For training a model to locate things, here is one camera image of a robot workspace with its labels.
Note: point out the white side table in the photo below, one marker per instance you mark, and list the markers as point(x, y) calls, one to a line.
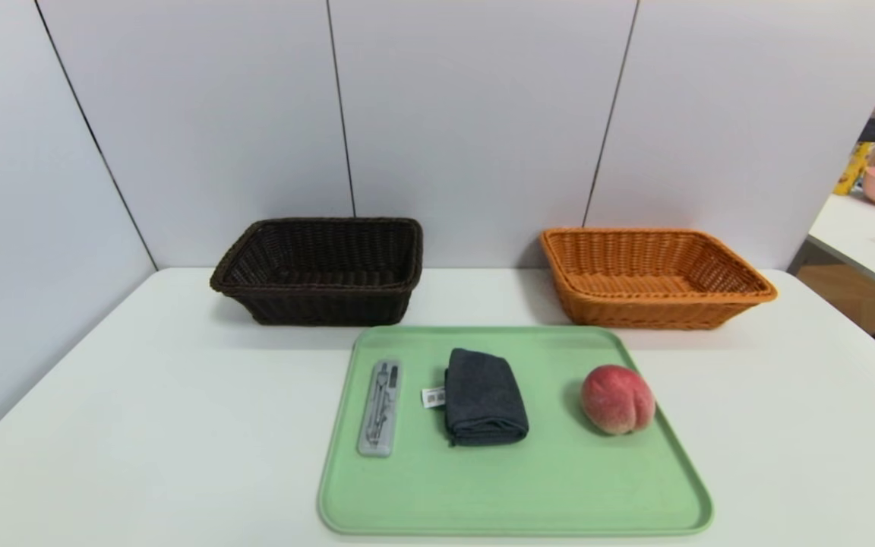
point(855, 235)

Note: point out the red peach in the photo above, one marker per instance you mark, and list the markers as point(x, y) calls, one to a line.
point(616, 399)

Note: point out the light green plastic tray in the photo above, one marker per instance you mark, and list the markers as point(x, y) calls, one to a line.
point(521, 486)

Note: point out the orange wicker basket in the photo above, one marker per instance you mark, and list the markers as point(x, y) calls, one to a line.
point(635, 311)

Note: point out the dark brown wicker basket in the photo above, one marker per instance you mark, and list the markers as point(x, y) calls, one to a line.
point(316, 308)

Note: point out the compass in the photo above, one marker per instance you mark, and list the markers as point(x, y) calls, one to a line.
point(379, 410)

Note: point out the dark grey towel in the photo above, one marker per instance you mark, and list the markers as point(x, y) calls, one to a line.
point(483, 399)

